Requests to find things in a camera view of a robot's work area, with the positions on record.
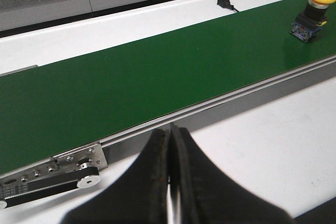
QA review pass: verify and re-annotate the green conveyor belt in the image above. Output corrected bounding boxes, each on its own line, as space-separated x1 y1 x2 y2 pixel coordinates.
0 0 336 210

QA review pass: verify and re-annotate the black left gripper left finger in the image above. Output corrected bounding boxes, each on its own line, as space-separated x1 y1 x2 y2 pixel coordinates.
61 130 169 223

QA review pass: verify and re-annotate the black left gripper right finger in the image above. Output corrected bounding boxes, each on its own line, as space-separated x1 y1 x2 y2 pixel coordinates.
169 126 294 223

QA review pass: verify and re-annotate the small black sensor block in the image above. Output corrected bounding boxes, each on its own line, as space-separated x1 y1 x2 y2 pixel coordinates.
217 0 239 13

